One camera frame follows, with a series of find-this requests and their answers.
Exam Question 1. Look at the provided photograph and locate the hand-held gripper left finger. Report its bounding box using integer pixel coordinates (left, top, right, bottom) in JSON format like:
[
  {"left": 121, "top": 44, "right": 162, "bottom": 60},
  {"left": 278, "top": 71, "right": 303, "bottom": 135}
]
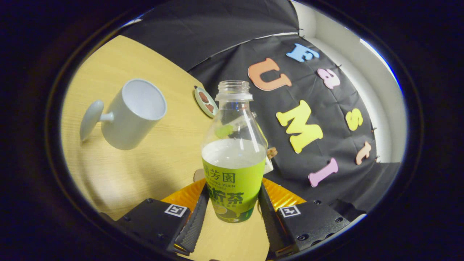
[{"left": 115, "top": 178, "right": 211, "bottom": 256}]

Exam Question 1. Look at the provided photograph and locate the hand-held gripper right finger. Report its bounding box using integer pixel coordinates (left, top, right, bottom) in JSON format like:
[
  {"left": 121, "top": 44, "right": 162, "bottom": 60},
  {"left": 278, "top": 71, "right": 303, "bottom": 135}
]
[{"left": 258, "top": 178, "right": 351, "bottom": 260}]

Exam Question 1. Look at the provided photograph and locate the green label juice bottle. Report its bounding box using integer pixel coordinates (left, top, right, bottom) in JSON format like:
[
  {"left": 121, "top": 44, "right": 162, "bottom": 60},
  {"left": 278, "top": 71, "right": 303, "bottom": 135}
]
[{"left": 201, "top": 80, "right": 268, "bottom": 223}]

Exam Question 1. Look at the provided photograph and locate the pale white cup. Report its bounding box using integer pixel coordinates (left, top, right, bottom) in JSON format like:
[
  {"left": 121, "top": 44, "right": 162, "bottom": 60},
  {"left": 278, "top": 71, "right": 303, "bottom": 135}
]
[{"left": 80, "top": 79, "right": 167, "bottom": 150}]

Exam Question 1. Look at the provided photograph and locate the wooden table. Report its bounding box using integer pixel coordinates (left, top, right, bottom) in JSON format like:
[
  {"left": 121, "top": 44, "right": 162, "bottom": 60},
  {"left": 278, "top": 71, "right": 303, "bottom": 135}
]
[{"left": 60, "top": 35, "right": 270, "bottom": 261}]

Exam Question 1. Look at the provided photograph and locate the black backdrop cloth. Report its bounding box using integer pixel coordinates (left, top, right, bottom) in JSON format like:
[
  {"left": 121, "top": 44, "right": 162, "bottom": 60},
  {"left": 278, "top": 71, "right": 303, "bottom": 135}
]
[{"left": 120, "top": 0, "right": 399, "bottom": 221}]

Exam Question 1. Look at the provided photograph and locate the pale green plate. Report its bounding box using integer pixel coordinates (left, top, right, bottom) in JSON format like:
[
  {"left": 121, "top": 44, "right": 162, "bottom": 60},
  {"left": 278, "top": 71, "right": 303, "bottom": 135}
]
[{"left": 194, "top": 86, "right": 219, "bottom": 119}]

